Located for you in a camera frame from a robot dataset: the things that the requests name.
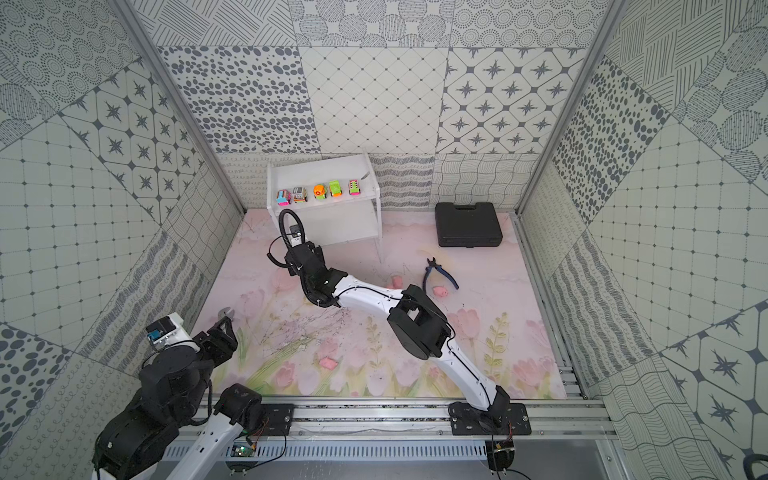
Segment pink teal toy truck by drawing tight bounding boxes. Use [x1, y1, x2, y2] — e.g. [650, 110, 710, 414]
[275, 189, 292, 207]

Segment orange green toy dump truck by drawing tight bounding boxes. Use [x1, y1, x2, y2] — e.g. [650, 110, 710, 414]
[328, 180, 343, 198]

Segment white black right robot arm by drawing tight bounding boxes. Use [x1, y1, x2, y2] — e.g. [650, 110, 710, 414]
[267, 209, 532, 438]

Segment blue handled cutting pliers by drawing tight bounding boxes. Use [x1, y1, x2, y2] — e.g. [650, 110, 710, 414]
[422, 257, 460, 296]

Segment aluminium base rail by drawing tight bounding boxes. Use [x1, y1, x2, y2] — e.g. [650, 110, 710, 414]
[179, 392, 619, 463]

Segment pink green toy truck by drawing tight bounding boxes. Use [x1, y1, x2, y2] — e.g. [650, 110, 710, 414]
[348, 179, 361, 196]

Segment green orange toy mixer truck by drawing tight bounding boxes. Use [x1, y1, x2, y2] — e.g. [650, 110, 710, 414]
[313, 183, 328, 200]

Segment orange handled adjustable wrench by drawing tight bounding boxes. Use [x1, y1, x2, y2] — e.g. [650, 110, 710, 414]
[217, 307, 235, 320]

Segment white two-tier shelf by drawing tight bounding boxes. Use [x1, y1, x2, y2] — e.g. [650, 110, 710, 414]
[266, 153, 384, 259]

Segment black plastic tool case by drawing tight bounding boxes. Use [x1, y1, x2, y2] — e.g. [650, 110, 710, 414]
[434, 202, 503, 248]

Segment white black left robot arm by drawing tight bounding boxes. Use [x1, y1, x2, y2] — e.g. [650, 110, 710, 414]
[92, 309, 266, 479]

